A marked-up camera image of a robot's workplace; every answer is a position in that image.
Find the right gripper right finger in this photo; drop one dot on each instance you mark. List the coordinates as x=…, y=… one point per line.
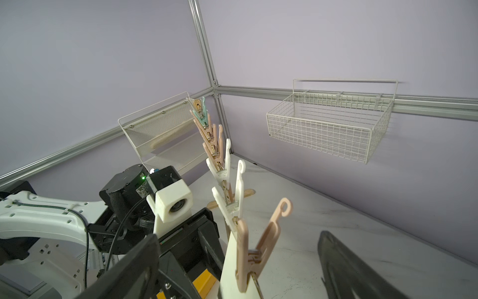
x=347, y=276

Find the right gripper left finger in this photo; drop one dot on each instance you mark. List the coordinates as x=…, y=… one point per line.
x=133, y=277

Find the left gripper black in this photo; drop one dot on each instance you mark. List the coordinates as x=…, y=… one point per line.
x=188, y=250

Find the white clothespin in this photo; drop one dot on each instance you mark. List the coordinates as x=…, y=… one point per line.
x=223, y=174
x=228, y=206

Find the white postcard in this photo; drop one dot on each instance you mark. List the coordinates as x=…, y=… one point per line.
x=228, y=286

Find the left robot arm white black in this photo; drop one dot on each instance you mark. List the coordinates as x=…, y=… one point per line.
x=139, y=240

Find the yellow plastic tray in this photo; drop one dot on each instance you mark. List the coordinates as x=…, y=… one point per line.
x=204, y=284

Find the white mesh two-tier shelf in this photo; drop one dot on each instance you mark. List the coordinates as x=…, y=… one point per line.
x=164, y=134

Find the green clothespin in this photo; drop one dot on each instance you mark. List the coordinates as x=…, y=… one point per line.
x=202, y=118

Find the wooden drying rack frame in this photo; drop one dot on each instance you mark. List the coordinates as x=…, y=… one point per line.
x=240, y=190

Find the white wire wall basket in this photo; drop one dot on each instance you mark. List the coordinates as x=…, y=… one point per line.
x=346, y=125

